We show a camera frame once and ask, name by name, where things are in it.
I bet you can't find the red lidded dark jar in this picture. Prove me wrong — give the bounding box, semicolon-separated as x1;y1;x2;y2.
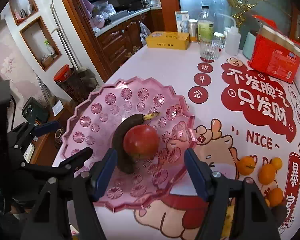
53;64;89;103

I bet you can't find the wooden kitchen cabinet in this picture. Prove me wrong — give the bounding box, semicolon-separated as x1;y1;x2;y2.
95;7;165;76

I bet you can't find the overripe dark banana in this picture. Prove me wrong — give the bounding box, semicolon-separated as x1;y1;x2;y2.
111;112;160;174

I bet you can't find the printed white red tablecloth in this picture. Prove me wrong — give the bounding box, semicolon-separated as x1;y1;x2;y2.
94;43;300;239

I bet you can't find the red snack package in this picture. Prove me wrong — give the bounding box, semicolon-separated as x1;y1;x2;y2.
250;24;300;83

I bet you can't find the white squeeze bottle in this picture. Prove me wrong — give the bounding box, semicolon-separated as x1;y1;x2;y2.
225;26;241;56

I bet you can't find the yellow rectangular tin box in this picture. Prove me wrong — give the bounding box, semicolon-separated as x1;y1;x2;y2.
146;31;190;50

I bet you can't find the small yellow-orange mandarin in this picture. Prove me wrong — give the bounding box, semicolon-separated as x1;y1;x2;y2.
270;157;283;171

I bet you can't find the large orange mandarin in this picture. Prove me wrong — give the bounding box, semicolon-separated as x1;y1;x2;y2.
237;156;255;176

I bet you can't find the white plastic bag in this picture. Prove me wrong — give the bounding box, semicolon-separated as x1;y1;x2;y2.
139;21;151;46

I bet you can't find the clear glass tumbler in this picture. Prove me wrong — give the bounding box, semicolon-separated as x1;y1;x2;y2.
199;36;220;60

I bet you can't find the small glass jar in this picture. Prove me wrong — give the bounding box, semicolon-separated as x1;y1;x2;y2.
213;32;225;49

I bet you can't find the clear bottle yellow-green label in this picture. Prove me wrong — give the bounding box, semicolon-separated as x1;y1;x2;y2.
197;4;214;41

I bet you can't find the silver metal canister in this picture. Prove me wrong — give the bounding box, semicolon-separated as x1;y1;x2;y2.
188;19;198;43

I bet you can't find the red apple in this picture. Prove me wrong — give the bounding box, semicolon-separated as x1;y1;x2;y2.
123;125;160;159

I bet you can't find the white blue carton box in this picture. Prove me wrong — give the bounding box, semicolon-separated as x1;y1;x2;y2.
175;11;190;33

